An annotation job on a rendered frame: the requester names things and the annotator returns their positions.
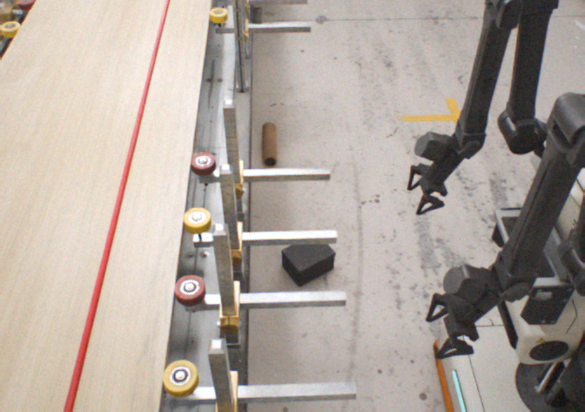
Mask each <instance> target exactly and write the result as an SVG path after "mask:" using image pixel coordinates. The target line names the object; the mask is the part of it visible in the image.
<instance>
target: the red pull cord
mask: <svg viewBox="0 0 585 412"><path fill-rule="evenodd" d="M169 2H170V0H165V7H164V10H163V15H162V18H160V22H159V27H158V33H157V37H156V41H155V44H154V50H153V53H152V58H151V64H150V69H148V72H147V76H146V80H145V87H144V91H143V95H142V98H141V103H140V106H139V110H138V114H137V117H136V121H135V125H134V129H133V133H132V136H131V143H130V147H129V151H128V155H127V159H125V163H124V170H123V174H122V178H121V181H120V186H119V189H118V196H117V200H116V204H114V208H113V213H112V216H111V223H110V227H109V232H108V235H107V239H106V243H105V247H104V250H103V254H102V258H101V261H100V266H99V269H98V273H97V280H96V284H95V288H94V292H92V296H91V303H90V306H89V311H88V314H87V318H86V323H85V326H84V333H83V337H81V341H80V345H79V349H78V353H77V359H76V364H75V367H74V372H73V376H72V380H71V383H70V387H69V391H68V395H67V399H66V403H65V406H64V412H73V409H74V404H75V400H76V397H77V390H78V384H79V381H80V377H81V373H82V368H84V361H85V357H86V354H87V348H88V345H89V340H90V337H91V329H92V325H94V321H95V317H96V312H97V309H98V302H99V297H100V293H101V289H102V286H103V281H104V277H105V273H106V269H107V266H108V260H109V257H110V253H111V246H112V241H113V237H114V233H116V230H117V224H118V218H119V214H120V210H121V205H122V201H123V197H124V189H125V186H127V181H128V178H129V174H130V169H131V162H132V158H133V153H134V150H135V145H136V142H137V138H138V134H139V130H140V126H141V122H142V117H143V114H144V109H145V103H146V98H147V94H148V90H150V86H151V78H152V74H153V71H154V66H155V62H156V58H157V54H158V47H159V42H160V38H162V35H163V30H164V26H165V19H166V15H167V10H168V6H169Z"/></svg>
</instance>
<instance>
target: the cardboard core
mask: <svg viewBox="0 0 585 412"><path fill-rule="evenodd" d="M262 164H263V165H265V166H266V167H273V166H275V165H277V164H278V155H277V128H276V125H274V123H272V122H267V123H265V124H263V126H262Z"/></svg>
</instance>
